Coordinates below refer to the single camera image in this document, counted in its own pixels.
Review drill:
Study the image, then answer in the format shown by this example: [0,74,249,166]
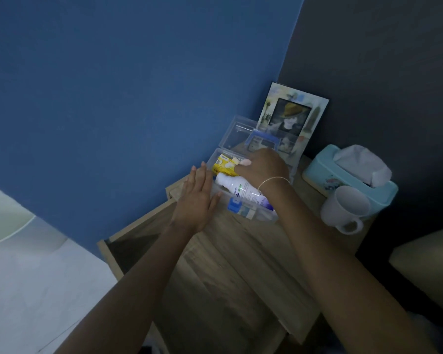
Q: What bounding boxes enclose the white mug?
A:
[320,186,372,236]

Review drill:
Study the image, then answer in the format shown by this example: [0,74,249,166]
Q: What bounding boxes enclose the clear plastic storage box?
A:
[206,115,304,223]

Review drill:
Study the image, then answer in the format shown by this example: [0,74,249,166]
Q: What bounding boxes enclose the thin white wrist bracelet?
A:
[257,176,291,192]

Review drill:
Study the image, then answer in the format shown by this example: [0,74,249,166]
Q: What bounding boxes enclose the person's left forearm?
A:
[55,221,201,354]

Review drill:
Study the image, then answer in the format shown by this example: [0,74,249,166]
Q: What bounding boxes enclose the white pillow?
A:
[0,180,36,249]

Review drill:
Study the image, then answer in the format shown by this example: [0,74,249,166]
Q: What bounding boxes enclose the yellow medicine carton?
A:
[212,153,240,177]

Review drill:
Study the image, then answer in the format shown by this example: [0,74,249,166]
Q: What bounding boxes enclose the teal tissue box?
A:
[302,144,399,215]

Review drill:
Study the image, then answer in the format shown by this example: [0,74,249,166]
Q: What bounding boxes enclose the small blue-capped bottle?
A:
[227,197,260,220]

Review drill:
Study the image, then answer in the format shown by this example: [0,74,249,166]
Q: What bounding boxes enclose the wooden nightstand drawer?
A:
[98,197,192,282]

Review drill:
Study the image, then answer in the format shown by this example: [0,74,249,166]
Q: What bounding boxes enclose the white tissue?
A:
[332,145,393,188]

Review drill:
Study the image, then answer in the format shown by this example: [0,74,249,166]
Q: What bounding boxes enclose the beige cushion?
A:
[388,224,443,322]

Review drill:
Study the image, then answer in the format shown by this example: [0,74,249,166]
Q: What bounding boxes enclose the person's left hand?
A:
[170,162,224,235]

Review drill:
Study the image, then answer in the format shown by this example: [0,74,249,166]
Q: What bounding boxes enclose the white bottle with label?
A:
[215,172,274,211]

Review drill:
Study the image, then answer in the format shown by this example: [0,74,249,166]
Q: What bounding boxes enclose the person's right forearm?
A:
[258,178,429,354]

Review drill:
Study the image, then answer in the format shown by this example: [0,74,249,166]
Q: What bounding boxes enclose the pale picture frame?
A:
[256,82,330,164]

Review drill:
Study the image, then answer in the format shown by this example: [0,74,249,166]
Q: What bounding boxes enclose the white bed mattress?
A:
[0,217,119,354]

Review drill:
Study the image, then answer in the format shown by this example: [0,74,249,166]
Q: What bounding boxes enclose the wooden nightstand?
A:
[98,154,378,354]

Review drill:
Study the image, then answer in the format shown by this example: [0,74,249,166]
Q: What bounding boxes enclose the person's right hand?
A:
[234,147,291,191]

